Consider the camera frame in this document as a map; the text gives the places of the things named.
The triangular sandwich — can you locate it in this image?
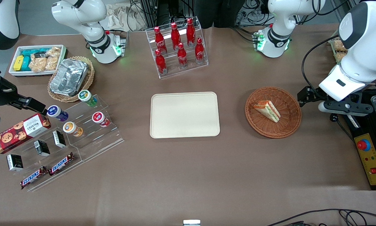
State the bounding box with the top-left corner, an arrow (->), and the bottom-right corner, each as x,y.
253,100 -> 281,123

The brown round wicker basket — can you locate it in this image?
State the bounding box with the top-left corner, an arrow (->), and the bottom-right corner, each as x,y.
245,87 -> 302,139

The aluminium foil tray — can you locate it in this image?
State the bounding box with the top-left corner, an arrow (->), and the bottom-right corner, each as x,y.
49,58 -> 88,97

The tan oval wicker basket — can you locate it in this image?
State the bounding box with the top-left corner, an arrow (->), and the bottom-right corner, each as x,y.
47,56 -> 95,103

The beige plastic tray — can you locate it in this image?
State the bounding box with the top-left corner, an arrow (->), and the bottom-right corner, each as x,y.
150,91 -> 221,139

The white plastic bin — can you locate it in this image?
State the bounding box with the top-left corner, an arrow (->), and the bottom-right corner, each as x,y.
8,45 -> 68,77

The purple snack cup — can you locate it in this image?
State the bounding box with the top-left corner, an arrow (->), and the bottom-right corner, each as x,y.
46,105 -> 69,122

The red Walkers cookie box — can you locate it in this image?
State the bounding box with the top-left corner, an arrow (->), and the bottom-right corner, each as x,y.
0,113 -> 51,154

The yellow snack box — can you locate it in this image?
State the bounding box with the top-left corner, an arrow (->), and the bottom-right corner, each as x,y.
13,55 -> 25,72

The cracker snack pack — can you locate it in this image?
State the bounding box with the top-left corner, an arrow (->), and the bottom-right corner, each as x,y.
29,53 -> 48,72
46,47 -> 61,71

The black machine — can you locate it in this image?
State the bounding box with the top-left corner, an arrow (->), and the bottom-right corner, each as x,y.
341,86 -> 376,191

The small black box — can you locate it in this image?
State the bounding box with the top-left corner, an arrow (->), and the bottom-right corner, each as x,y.
34,140 -> 50,157
7,153 -> 24,172
52,130 -> 67,148

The orange snack cup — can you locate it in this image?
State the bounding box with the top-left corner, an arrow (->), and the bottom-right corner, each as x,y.
62,121 -> 83,137

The teal snack box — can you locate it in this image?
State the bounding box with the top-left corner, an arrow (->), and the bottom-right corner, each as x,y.
20,48 -> 51,72

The green lid snack cup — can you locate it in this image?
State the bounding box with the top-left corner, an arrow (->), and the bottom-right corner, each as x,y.
78,89 -> 98,107

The Snickers bar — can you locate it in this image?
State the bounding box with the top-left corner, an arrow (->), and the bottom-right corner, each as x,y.
48,152 -> 76,176
20,166 -> 49,190

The red lid snack cup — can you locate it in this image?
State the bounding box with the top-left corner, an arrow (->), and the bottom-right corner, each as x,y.
92,111 -> 110,127

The clear acrylic stepped display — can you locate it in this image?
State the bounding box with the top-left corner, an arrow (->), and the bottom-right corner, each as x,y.
0,94 -> 125,192

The yellow emergency stop box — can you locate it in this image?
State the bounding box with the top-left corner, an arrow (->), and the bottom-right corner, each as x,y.
353,133 -> 376,186

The red cola bottle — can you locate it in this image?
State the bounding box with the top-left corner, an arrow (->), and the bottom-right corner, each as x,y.
194,38 -> 205,64
186,18 -> 196,47
154,26 -> 167,54
177,43 -> 188,68
155,49 -> 167,75
171,23 -> 181,51

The clear acrylic bottle rack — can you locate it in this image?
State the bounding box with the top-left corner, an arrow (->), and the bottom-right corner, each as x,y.
145,16 -> 209,79

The person in black clothes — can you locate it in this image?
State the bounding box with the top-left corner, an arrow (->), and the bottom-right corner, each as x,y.
193,0 -> 246,29

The crumpled beige paper bag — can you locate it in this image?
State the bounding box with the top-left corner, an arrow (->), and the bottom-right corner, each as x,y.
107,3 -> 148,32

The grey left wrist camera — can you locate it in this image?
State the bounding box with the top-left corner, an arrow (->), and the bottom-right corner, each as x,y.
318,94 -> 374,116

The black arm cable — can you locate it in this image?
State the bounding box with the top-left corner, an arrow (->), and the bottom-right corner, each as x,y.
301,35 -> 339,98

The wire snack rack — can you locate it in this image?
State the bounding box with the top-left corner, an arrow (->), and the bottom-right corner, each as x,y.
330,37 -> 348,64

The black cable bundle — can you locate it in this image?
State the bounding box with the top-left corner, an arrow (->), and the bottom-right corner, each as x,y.
234,0 -> 271,27

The black floor cable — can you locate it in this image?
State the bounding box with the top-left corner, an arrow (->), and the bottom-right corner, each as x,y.
266,208 -> 376,226

